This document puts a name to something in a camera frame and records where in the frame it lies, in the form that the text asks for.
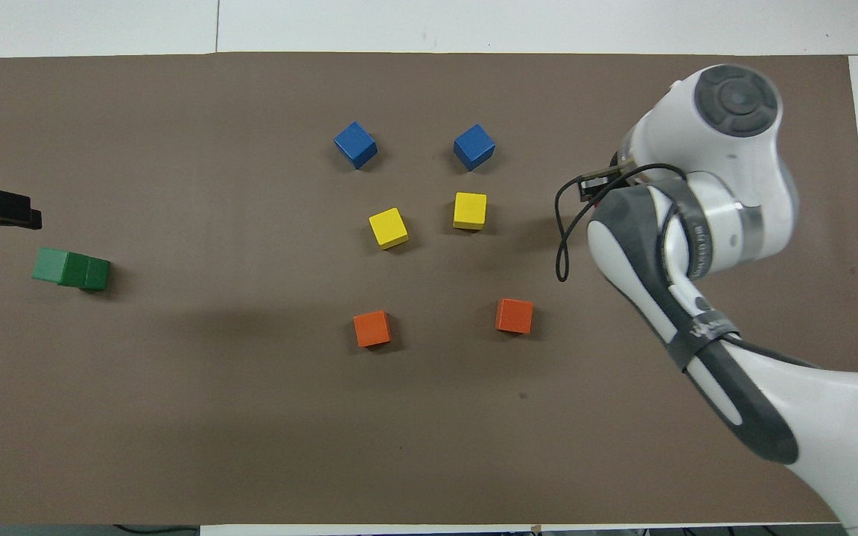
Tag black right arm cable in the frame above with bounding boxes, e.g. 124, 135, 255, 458
554, 162, 821, 369

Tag yellow wooden cube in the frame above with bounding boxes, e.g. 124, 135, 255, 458
453, 192, 488, 231
368, 208, 410, 250

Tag brown table mat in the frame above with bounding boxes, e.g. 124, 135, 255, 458
0, 52, 858, 526

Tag blue wooden cube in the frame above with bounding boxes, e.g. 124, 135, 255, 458
334, 121, 378, 170
453, 124, 496, 172

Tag orange wooden cube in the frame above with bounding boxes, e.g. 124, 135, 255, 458
353, 310, 392, 348
495, 299, 534, 335

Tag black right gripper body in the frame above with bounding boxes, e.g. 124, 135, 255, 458
578, 167, 627, 202

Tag thin black cable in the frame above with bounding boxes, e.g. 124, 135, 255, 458
112, 523, 199, 536

